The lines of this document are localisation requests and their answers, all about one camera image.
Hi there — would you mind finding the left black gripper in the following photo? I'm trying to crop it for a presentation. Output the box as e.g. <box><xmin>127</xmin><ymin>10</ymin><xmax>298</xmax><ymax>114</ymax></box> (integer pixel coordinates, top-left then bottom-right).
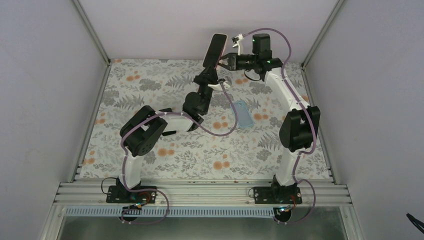
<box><xmin>193</xmin><ymin>62</ymin><xmax>218</xmax><ymax>114</ymax></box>

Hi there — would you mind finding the phone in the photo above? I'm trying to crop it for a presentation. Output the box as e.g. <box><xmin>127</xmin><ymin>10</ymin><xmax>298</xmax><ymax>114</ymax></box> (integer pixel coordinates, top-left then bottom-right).
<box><xmin>202</xmin><ymin>33</ymin><xmax>228</xmax><ymax>68</ymax></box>

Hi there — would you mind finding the light blue phone case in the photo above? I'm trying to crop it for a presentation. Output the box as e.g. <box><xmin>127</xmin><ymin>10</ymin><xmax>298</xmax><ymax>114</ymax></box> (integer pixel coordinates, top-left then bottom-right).
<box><xmin>232</xmin><ymin>100</ymin><xmax>254</xmax><ymax>129</ymax></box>

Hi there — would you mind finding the black smartphone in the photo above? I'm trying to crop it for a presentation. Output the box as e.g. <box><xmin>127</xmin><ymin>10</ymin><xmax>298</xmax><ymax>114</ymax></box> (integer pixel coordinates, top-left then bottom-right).
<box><xmin>159</xmin><ymin>108</ymin><xmax>177</xmax><ymax>137</ymax></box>

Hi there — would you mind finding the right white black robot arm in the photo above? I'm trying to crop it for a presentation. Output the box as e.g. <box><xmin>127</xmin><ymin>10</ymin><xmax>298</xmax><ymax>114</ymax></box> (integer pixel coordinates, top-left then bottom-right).
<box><xmin>221</xmin><ymin>33</ymin><xmax>321</xmax><ymax>204</ymax></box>

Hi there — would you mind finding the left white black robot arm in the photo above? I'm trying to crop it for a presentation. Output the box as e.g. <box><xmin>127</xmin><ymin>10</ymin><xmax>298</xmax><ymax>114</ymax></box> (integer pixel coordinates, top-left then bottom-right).
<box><xmin>118</xmin><ymin>66</ymin><xmax>219</xmax><ymax>203</ymax></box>

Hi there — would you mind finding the black object at edge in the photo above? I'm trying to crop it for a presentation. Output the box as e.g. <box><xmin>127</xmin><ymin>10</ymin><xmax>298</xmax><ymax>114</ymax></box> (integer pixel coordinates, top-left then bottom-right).
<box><xmin>406</xmin><ymin>213</ymin><xmax>424</xmax><ymax>234</ymax></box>

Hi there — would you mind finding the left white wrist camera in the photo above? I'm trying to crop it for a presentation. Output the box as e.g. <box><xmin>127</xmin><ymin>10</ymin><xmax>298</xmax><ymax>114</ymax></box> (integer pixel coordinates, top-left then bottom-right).
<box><xmin>207</xmin><ymin>78</ymin><xmax>232</xmax><ymax>92</ymax></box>

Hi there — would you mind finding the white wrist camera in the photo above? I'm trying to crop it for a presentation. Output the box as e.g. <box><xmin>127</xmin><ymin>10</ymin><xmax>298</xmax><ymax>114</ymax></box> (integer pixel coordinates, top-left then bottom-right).
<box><xmin>231</xmin><ymin>33</ymin><xmax>244</xmax><ymax>56</ymax></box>
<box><xmin>207</xmin><ymin>78</ymin><xmax>232</xmax><ymax>92</ymax></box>

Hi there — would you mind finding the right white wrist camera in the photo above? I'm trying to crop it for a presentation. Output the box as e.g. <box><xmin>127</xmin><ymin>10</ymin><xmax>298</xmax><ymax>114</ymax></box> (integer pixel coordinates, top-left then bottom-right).
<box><xmin>231</xmin><ymin>33</ymin><xmax>244</xmax><ymax>56</ymax></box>

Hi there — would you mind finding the right aluminium corner post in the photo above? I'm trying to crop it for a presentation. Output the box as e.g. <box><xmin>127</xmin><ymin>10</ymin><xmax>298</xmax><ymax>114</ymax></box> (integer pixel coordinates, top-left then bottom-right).
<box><xmin>301</xmin><ymin>0</ymin><xmax>345</xmax><ymax>71</ymax></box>

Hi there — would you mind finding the aluminium corner post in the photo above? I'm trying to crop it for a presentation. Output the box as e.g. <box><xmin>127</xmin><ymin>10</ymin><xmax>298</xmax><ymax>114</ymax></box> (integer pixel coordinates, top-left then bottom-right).
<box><xmin>301</xmin><ymin>0</ymin><xmax>345</xmax><ymax>71</ymax></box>
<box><xmin>71</xmin><ymin>0</ymin><xmax>111</xmax><ymax>65</ymax></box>

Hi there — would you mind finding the left aluminium corner post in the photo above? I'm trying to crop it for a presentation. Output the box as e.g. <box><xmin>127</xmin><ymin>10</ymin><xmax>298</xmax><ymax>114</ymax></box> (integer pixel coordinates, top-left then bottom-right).
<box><xmin>71</xmin><ymin>0</ymin><xmax>111</xmax><ymax>65</ymax></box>

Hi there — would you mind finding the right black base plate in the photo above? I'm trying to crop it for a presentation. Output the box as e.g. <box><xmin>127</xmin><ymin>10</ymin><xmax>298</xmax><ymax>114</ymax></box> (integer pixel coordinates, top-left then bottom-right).
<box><xmin>248</xmin><ymin>175</ymin><xmax>303</xmax><ymax>205</ymax></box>

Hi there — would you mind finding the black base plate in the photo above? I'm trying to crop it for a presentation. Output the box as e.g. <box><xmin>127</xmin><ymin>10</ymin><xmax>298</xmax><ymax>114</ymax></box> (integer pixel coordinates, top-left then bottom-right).
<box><xmin>100</xmin><ymin>177</ymin><xmax>157</xmax><ymax>205</ymax></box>
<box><xmin>248</xmin><ymin>175</ymin><xmax>303</xmax><ymax>205</ymax></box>

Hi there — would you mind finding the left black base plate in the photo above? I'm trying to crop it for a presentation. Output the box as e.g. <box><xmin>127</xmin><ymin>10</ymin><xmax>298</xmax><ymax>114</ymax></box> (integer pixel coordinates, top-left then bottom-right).
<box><xmin>100</xmin><ymin>177</ymin><xmax>157</xmax><ymax>205</ymax></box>

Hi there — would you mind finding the slotted cable duct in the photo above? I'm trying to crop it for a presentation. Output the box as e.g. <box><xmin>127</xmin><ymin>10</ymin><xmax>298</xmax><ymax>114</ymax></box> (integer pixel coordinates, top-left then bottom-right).
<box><xmin>64</xmin><ymin>206</ymin><xmax>275</xmax><ymax>218</ymax></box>

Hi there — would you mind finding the aluminium mounting rail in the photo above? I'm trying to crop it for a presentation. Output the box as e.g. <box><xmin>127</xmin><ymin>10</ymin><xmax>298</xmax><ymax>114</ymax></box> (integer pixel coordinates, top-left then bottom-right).
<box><xmin>53</xmin><ymin>179</ymin><xmax>353</xmax><ymax>207</ymax></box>

